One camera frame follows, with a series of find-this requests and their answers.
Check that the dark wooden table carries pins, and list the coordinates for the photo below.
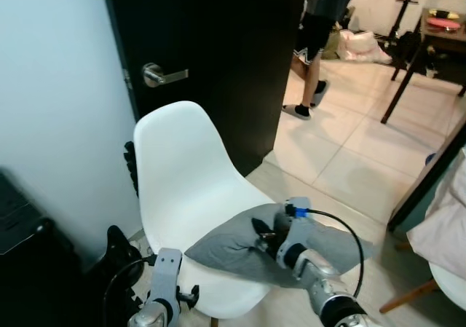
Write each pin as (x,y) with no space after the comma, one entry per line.
(444,41)

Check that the pink floral print pillow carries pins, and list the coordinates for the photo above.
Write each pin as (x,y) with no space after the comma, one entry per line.
(444,218)

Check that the red plate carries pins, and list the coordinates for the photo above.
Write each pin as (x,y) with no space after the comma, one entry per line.
(444,24)

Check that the black door frame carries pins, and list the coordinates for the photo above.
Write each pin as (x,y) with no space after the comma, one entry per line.
(429,174)

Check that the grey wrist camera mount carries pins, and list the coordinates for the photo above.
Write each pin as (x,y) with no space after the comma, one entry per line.
(297,221)
(166,272)

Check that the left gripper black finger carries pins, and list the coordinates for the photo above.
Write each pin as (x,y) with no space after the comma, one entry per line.
(194,294)

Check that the white plastic shell chair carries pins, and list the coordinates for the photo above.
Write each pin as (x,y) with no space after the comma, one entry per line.
(448,283)
(182,167)

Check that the yellow dish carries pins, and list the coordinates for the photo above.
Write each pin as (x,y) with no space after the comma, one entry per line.
(443,14)

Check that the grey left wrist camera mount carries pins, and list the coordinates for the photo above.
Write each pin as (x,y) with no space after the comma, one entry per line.
(166,272)

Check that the black door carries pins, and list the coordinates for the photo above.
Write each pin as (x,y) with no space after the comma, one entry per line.
(218,50)

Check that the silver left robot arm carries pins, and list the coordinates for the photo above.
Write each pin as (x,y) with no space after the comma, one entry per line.
(149,316)

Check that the person in dark shorts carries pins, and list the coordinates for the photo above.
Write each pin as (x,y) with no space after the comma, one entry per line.
(317,28)

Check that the black metal stand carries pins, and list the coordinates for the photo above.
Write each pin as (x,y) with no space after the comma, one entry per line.
(404,10)

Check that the pink white plastic bag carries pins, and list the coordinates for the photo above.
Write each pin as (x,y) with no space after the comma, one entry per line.
(362,46)

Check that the grey square pillow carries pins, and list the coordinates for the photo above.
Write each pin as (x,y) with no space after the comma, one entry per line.
(226,247)

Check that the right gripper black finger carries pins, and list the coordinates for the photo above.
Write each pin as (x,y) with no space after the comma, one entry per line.
(263,243)
(261,225)

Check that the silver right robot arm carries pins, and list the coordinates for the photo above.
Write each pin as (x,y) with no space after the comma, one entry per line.
(328,290)

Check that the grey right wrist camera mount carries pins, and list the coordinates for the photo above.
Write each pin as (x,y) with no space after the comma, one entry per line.
(297,221)

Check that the black bag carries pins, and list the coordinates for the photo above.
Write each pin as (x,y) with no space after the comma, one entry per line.
(116,261)

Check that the black case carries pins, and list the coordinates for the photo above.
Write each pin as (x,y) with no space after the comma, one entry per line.
(33,269)

